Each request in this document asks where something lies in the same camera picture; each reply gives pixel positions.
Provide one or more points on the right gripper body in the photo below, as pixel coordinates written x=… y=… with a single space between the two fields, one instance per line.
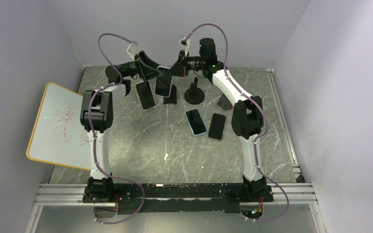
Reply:
x=187 y=62

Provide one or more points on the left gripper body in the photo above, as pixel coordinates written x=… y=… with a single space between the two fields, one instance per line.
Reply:
x=140 y=67

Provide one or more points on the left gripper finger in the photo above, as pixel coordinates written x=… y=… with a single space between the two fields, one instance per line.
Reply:
x=152 y=74
x=148 y=61

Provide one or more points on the phone with lilac case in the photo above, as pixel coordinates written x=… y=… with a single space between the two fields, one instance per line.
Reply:
x=163 y=85

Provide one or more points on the phone with beige case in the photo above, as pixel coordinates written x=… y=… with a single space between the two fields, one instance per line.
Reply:
x=145 y=95

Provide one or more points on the phone with light blue case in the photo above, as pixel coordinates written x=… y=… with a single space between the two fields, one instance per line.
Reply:
x=196 y=122

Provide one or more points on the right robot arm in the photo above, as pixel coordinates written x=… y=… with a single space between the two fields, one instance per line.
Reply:
x=248 y=117

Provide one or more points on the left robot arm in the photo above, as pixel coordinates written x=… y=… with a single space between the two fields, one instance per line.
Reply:
x=97 y=116

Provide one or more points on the black rectangular phone stand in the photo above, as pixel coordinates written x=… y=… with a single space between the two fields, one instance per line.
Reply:
x=172 y=99

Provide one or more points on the black round base phone stand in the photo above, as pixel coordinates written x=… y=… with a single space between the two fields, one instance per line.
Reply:
x=194 y=95

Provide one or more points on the dark wooden phone stand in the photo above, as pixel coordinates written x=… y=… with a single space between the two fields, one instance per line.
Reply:
x=224 y=103

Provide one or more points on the black phone without case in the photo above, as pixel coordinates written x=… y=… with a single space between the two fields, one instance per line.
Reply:
x=217 y=126

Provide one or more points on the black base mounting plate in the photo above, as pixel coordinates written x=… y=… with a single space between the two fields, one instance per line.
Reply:
x=184 y=197

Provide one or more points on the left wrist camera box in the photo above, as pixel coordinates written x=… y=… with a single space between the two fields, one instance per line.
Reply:
x=131 y=49

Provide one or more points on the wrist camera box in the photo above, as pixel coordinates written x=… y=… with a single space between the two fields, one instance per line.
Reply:
x=183 y=41
x=131 y=49

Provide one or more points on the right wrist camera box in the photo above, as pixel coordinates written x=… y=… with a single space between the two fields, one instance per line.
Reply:
x=183 y=41

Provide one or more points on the whiteboard with yellow frame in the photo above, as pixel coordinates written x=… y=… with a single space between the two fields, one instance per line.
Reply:
x=58 y=137

